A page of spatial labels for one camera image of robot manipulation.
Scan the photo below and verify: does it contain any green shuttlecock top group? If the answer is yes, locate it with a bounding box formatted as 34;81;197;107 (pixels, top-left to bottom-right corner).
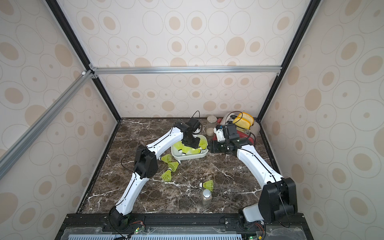
160;154;173;164

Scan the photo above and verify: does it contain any silver horizontal aluminium rail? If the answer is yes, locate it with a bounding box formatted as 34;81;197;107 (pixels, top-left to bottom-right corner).
90;64;282;76

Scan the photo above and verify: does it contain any silver left aluminium rail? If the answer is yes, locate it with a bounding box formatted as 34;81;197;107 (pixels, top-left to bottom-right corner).
1;70;93;178

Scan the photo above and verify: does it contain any white storage box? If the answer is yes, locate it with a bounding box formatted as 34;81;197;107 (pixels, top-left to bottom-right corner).
171;135;209;161

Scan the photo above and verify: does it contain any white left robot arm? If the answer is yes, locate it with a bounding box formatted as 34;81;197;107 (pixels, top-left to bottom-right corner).
108;117;201;231

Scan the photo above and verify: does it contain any back yellow toast slice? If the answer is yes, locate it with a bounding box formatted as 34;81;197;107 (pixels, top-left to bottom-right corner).
239;112;255;126

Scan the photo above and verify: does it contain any green shuttlecock low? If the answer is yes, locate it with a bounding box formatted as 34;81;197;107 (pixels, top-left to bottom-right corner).
199;180;214;192

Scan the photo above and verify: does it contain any clear jar with powder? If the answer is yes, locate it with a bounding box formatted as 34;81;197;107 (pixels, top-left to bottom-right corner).
206;115;218;137

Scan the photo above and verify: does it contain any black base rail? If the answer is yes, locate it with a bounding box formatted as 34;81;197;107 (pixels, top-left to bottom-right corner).
55;214;313;240

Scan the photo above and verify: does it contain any metal lidded shaker jar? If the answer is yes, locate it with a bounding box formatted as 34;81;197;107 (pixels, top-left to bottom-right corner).
202;189;212;206

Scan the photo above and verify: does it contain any front yellow toast slice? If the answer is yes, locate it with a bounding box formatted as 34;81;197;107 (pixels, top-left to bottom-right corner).
233;118;252;130

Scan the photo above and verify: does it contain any green shuttlecock group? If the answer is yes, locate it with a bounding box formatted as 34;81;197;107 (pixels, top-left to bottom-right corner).
168;161;181;173
174;141;184;155
160;154;173;164
161;169;172;183

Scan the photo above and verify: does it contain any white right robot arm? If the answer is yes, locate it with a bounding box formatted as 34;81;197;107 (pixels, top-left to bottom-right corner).
209;124;298;223

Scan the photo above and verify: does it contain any yellow toast slice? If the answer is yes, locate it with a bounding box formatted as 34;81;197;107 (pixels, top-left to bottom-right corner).
233;118;252;130
239;112;255;126

